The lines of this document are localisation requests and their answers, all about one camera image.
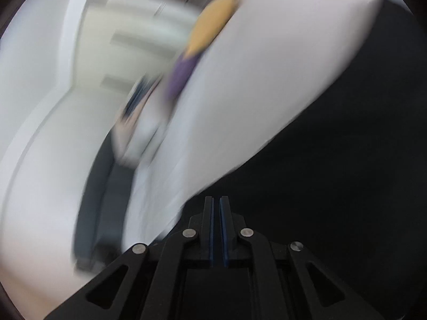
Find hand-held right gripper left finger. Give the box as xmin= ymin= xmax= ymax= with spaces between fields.
xmin=43 ymin=196 xmax=215 ymax=320

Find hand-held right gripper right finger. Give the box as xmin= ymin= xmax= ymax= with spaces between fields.
xmin=219 ymin=196 xmax=385 ymax=320

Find black pants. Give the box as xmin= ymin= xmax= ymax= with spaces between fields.
xmin=147 ymin=0 xmax=421 ymax=320

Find dark grey chair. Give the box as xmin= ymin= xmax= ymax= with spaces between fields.
xmin=74 ymin=135 xmax=137 ymax=269

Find white and dark cloth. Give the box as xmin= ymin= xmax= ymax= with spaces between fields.
xmin=112 ymin=75 xmax=164 ymax=165

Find white bed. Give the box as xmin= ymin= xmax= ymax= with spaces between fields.
xmin=125 ymin=0 xmax=391 ymax=250

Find purple cloth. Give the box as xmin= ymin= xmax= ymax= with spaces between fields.
xmin=166 ymin=49 xmax=202 ymax=102

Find yellow cloth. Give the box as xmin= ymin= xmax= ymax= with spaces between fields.
xmin=185 ymin=0 xmax=241 ymax=55

